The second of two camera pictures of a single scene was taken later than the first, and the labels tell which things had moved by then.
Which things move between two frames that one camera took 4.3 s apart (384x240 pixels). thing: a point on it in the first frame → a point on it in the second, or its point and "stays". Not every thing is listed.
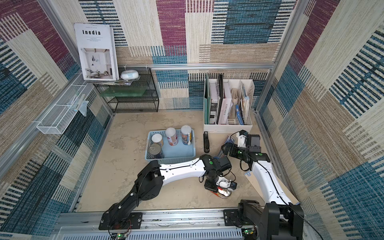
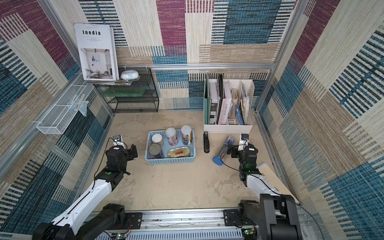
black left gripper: [211, 187] → [130, 155]
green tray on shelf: [123, 91] stays
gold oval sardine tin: [222, 193] → [180, 152]
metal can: [154, 149] stays
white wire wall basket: [57, 120] stays
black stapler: [206, 142] stays
